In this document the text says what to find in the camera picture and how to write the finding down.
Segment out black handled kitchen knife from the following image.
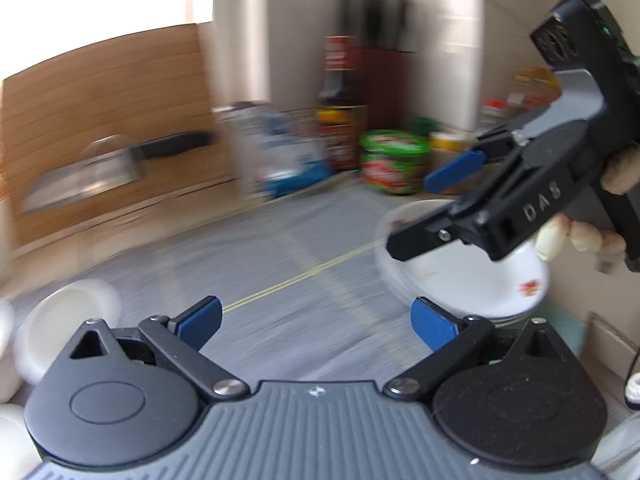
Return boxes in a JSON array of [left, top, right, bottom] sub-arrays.
[[20, 130, 214, 217]]

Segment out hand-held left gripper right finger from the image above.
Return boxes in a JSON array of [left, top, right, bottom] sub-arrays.
[[384, 297, 571, 404]]

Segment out black handled block knife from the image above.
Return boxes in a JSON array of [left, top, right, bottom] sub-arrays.
[[338, 0, 355, 42], [364, 0, 385, 52]]

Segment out bamboo cutting board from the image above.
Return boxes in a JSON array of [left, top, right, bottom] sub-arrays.
[[0, 22, 237, 252]]

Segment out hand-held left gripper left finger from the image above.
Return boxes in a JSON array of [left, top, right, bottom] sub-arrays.
[[69, 296, 251, 404]]

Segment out person's right hand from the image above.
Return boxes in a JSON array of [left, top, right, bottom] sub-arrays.
[[534, 147, 640, 262]]

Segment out dark red knife block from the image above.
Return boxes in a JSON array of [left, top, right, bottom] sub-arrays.
[[350, 46, 417, 162]]

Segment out white plate with food residue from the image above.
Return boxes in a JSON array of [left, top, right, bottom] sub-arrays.
[[375, 199, 550, 317]]

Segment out dark sauce bottle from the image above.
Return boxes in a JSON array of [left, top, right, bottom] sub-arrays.
[[315, 35, 371, 172]]

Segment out green lidded sauce jar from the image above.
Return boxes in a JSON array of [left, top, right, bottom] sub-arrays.
[[359, 129, 432, 196]]

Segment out white blue salt bag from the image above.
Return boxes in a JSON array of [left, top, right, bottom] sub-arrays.
[[214, 101, 337, 202]]

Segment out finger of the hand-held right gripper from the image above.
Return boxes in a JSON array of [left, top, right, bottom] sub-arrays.
[[423, 101, 566, 195], [385, 197, 482, 263]]

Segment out yellow lidded spice jar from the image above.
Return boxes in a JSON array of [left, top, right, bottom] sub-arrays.
[[429, 131, 477, 162]]

